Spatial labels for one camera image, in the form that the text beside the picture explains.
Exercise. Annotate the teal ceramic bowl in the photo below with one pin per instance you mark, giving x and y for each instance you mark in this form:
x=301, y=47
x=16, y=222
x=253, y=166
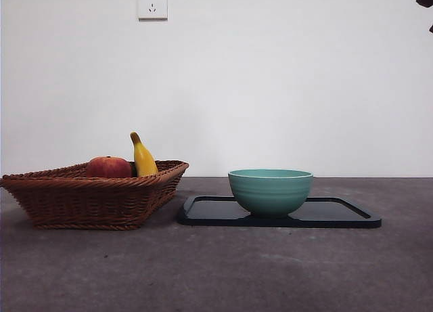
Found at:
x=270, y=193

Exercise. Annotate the dark green rectangular tray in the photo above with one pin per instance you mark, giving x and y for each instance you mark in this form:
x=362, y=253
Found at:
x=209, y=217

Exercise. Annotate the yellow banana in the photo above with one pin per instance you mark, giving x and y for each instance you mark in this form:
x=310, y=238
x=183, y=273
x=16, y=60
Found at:
x=144, y=159

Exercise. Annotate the red yellow apple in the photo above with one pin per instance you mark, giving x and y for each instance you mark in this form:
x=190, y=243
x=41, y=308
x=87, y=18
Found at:
x=108, y=168

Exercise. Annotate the brown wicker basket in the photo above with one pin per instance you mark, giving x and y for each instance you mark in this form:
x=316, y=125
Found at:
x=84, y=203

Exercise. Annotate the white wall socket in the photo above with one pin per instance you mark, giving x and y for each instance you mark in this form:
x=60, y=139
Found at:
x=152, y=7

